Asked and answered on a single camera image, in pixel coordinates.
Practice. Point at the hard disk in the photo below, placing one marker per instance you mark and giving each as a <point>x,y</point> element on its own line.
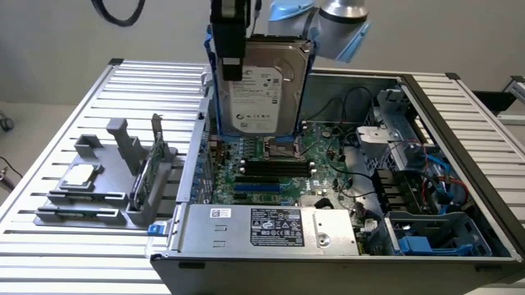
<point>266,98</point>

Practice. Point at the aluminium frame profile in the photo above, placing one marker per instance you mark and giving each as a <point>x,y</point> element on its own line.
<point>508,92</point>

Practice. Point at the grey parts rack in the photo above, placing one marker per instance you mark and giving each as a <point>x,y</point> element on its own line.
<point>111,172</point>

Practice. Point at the silver CPU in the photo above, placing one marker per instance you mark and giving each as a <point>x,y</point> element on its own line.
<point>80,174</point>

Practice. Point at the black RAM slot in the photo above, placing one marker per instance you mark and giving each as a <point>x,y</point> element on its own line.
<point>274,172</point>
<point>274,160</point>
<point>274,164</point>
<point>274,168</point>

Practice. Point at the open black PC case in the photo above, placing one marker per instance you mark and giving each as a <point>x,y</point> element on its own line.
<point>328,273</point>

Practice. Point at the blue expansion slot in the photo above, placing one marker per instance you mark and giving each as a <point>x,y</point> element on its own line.
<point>257,186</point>

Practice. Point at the blue case latch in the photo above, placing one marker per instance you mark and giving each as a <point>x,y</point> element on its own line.
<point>158,230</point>

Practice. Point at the graphics card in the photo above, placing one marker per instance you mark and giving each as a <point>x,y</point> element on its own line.
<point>150,166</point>

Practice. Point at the silver power supply unit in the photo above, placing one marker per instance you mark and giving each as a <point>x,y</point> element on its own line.
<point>234,230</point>

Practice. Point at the black expansion slot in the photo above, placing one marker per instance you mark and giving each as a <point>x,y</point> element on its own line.
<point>258,179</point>

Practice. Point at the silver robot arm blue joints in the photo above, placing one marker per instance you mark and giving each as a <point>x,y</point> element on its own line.
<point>336,21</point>

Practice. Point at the green RAM stick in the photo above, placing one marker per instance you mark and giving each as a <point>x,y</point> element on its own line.
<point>86,195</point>
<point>78,211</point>

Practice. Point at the disk bay with blue latch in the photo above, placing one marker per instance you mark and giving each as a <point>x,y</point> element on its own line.
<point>434,233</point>

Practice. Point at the black caster wheel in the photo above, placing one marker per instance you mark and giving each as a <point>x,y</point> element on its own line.
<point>7,123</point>

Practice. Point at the grey plastic fan shroud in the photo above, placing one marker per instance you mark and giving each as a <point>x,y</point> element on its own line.
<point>370,135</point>

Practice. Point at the metal drive cage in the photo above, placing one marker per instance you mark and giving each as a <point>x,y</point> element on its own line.
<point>396,129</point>

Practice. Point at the CPU socket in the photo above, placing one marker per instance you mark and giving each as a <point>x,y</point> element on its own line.
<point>283,149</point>

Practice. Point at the silver chipset heat sink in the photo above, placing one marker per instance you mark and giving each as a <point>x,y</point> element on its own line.
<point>314,202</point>

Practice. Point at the round coin battery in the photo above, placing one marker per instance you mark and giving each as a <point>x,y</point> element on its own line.
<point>326,134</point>

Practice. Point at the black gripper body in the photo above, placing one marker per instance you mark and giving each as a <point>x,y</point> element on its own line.
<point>230,9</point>

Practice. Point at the green motherboard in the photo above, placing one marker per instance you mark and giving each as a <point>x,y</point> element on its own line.
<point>320,172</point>

